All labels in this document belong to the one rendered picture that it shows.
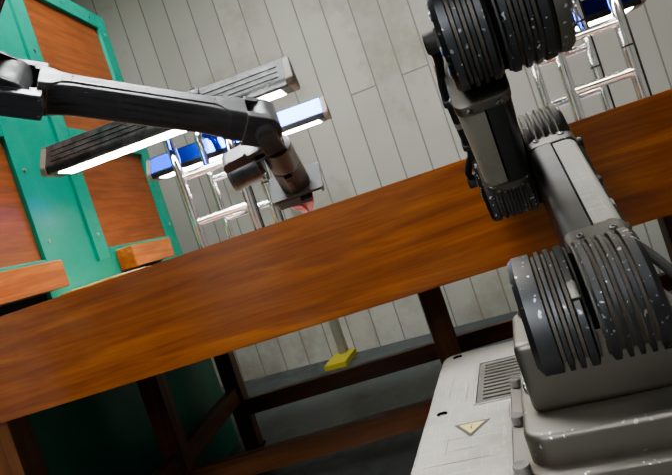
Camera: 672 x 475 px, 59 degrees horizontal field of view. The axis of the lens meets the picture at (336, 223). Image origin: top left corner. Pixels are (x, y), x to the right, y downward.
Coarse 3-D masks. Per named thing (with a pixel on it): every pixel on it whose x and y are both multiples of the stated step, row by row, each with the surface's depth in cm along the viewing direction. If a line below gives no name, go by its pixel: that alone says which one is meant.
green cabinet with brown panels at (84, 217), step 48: (48, 0) 199; (0, 48) 166; (48, 48) 192; (96, 48) 227; (0, 144) 153; (48, 144) 173; (0, 192) 147; (48, 192) 166; (96, 192) 192; (144, 192) 226; (0, 240) 141; (48, 240) 156; (96, 240) 180; (144, 240) 211
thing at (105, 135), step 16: (272, 64) 130; (288, 64) 129; (224, 80) 132; (240, 80) 131; (256, 80) 129; (272, 80) 128; (288, 80) 127; (240, 96) 129; (256, 96) 128; (96, 128) 136; (112, 128) 135; (128, 128) 133; (144, 128) 132; (160, 128) 131; (64, 144) 137; (80, 144) 135; (96, 144) 134; (112, 144) 133; (128, 144) 132; (48, 160) 136; (64, 160) 134; (80, 160) 134; (48, 176) 137
